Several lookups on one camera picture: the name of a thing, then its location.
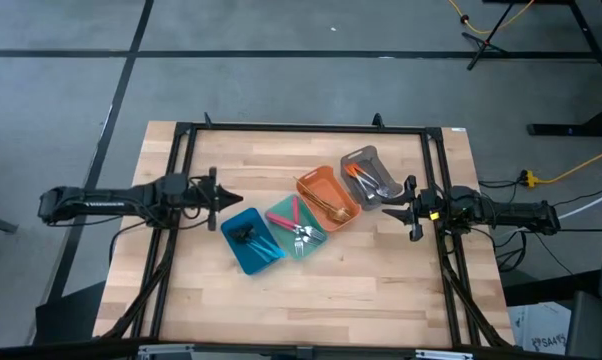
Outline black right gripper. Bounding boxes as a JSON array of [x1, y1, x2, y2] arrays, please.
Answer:
[[380, 174, 447, 243]]

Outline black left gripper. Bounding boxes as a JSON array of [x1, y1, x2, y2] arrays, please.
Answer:
[[183, 167, 244, 232]]

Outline blue plastic bin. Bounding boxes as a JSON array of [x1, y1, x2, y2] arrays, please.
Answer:
[[219, 206, 287, 276]]

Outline grey plastic bin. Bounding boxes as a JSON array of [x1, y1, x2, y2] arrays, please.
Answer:
[[339, 144, 402, 211]]

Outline orange plastic bin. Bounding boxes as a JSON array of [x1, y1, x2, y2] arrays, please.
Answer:
[[295, 165, 362, 233]]

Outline teal plastic bin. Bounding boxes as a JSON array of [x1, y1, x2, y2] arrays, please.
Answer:
[[264, 193, 328, 261]]

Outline black tripod stand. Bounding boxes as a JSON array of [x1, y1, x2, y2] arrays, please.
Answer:
[[460, 0, 517, 72]]

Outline white cardboard box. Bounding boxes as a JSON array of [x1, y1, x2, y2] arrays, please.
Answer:
[[508, 301, 573, 357]]

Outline black crossbar silver brackets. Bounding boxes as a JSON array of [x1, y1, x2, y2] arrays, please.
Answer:
[[0, 337, 532, 360]]

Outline dark grey case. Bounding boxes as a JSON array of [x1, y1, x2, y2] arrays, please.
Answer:
[[564, 291, 602, 360]]

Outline black aluminium table frame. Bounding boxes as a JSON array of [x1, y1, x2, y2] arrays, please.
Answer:
[[93, 112, 520, 351]]

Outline yellow cable with plug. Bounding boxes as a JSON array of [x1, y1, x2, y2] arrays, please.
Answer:
[[518, 143, 602, 190]]

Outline black table base plate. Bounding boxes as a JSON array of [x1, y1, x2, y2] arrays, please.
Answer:
[[503, 269, 602, 307], [33, 279, 107, 346]]

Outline black desk leg frame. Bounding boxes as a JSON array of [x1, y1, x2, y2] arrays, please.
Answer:
[[483, 0, 602, 137]]

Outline white cable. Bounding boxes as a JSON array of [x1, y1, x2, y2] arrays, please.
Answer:
[[555, 189, 602, 224]]

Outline black cable bundle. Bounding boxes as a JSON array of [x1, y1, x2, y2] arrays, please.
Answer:
[[480, 167, 602, 276]]

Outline yellow floor cable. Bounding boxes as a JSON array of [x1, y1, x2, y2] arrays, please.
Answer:
[[448, 0, 537, 36]]

